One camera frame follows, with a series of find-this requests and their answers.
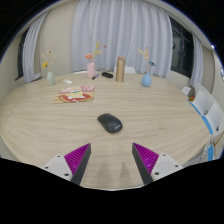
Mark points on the white chair with blue edge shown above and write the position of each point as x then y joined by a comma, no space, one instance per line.
213,117
201,101

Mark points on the dark marker pen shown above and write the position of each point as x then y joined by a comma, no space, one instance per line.
95,76

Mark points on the black rectangular case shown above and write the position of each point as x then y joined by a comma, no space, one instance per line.
107,75

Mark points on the black computer mouse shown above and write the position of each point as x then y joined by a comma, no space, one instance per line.
110,123

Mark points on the blue vase with dried flowers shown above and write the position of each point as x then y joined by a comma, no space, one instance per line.
146,81

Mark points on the white remote control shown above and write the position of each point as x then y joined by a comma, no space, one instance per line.
68,81

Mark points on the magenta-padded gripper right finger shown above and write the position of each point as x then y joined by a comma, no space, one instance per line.
146,159

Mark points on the pink red printed mouse pad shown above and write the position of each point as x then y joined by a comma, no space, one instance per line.
75,94

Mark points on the wide white curtain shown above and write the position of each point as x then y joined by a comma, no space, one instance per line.
126,30

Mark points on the pink vase with orange flowers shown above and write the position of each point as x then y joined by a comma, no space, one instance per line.
91,70

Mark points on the green vase with yellow flowers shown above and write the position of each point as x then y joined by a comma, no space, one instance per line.
50,79

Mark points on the dark window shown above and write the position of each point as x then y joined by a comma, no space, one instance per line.
181,50
21,56

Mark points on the bronze drink bottle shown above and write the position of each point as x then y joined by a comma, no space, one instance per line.
120,70

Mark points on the narrow white curtain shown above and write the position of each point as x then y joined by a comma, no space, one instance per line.
197,63
33,53

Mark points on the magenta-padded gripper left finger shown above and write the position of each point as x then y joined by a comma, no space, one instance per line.
77,159

